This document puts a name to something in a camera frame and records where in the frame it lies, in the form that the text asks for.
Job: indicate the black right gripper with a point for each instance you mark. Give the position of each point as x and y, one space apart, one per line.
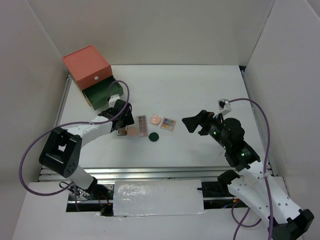
191 122

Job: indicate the white foil cover plate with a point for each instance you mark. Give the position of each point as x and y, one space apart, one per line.
158 198

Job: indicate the dark green round puff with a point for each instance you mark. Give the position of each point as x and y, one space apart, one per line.
153 137

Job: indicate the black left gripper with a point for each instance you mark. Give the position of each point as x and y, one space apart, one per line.
128 119

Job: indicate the wrapped pink makeup sponge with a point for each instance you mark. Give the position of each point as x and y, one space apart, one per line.
155 119

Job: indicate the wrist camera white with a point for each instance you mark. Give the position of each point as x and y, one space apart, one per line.
224 108
112 100

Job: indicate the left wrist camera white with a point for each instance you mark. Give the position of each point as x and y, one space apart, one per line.
112 100

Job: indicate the brown eyeshadow palette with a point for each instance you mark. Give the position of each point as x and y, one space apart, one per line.
122 131

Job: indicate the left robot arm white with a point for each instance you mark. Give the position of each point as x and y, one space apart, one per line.
61 152

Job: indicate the mauve eyeshadow palette clear case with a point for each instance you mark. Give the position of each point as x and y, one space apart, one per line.
142 126

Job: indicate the colourful square eyeshadow palette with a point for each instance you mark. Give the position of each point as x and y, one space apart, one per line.
168 124

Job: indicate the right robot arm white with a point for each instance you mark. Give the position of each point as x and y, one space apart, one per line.
247 181

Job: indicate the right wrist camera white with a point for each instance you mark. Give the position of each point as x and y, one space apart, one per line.
224 108

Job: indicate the orange drawer box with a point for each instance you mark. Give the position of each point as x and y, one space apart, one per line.
87 67

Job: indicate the green drawer box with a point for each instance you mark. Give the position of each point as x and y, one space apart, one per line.
99 93

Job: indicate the round peach powder puff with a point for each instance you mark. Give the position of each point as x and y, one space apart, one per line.
132 131

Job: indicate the aluminium rail frame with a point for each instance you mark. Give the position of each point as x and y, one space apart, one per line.
175 92

